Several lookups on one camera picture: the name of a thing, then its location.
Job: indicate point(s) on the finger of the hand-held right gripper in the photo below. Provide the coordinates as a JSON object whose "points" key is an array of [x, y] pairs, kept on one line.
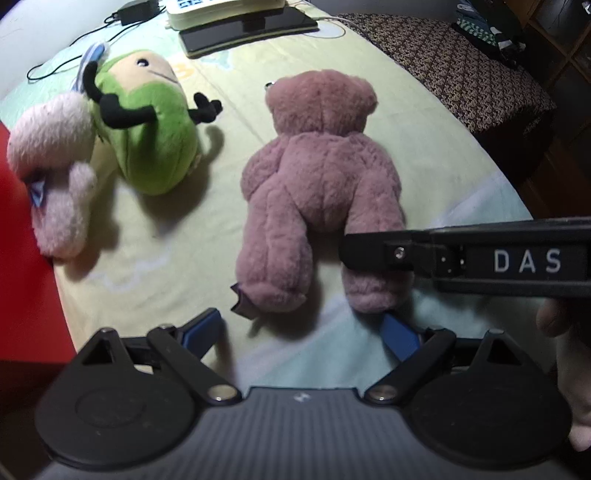
{"points": [[369, 251]]}

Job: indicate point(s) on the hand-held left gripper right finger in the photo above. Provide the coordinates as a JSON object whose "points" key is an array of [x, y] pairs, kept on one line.
{"points": [[399, 339]]}

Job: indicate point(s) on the person's right hand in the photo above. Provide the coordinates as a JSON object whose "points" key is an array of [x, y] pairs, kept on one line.
{"points": [[577, 369]]}

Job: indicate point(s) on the black power adapter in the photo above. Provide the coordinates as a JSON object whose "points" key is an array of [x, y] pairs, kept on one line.
{"points": [[136, 11]]}

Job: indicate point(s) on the brown patterned cushion stool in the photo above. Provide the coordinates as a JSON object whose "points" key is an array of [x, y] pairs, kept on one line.
{"points": [[452, 78]]}

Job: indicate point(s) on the dark patterned cloth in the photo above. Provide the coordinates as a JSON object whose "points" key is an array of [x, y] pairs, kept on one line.
{"points": [[489, 32]]}

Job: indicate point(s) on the pinkish white plush rabbit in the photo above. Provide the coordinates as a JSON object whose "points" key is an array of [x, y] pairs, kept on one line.
{"points": [[46, 129]]}

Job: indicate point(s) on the wooden shelf unit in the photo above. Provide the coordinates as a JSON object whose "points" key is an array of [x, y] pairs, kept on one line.
{"points": [[563, 37]]}

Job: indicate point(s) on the cream power strip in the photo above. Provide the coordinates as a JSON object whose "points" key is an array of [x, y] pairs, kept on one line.
{"points": [[207, 14]]}

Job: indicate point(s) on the light green printed bed sheet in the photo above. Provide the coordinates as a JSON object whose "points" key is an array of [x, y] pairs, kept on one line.
{"points": [[184, 240]]}

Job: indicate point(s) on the green plush toy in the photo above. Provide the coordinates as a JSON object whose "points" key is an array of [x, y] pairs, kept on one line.
{"points": [[152, 129]]}

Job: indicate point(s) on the pink teddy bear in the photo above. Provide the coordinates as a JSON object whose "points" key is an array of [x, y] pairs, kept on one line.
{"points": [[318, 175]]}

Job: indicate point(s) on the red cardboard box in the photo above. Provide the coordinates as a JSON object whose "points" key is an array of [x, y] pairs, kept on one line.
{"points": [[23, 254]]}

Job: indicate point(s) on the black tablet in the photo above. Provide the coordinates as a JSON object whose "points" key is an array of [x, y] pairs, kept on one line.
{"points": [[221, 37]]}

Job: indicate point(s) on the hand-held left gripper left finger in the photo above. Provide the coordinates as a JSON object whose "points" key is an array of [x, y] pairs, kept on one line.
{"points": [[203, 330]]}

